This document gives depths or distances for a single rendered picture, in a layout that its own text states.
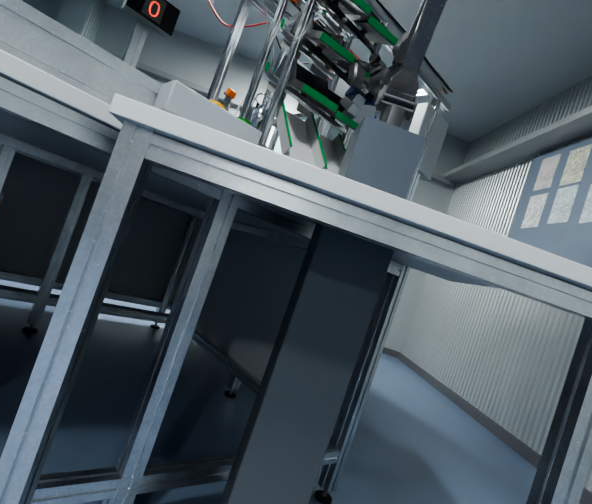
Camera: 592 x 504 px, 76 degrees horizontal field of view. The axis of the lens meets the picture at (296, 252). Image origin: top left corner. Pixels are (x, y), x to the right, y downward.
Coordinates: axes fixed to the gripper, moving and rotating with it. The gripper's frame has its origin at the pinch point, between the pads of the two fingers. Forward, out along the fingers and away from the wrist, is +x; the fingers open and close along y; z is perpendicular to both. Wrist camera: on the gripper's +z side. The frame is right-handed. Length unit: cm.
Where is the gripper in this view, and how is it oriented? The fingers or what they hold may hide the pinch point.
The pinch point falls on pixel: (358, 94)
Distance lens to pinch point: 133.0
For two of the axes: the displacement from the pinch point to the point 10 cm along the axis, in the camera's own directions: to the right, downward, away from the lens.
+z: 1.2, -9.6, 2.4
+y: -7.4, -2.5, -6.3
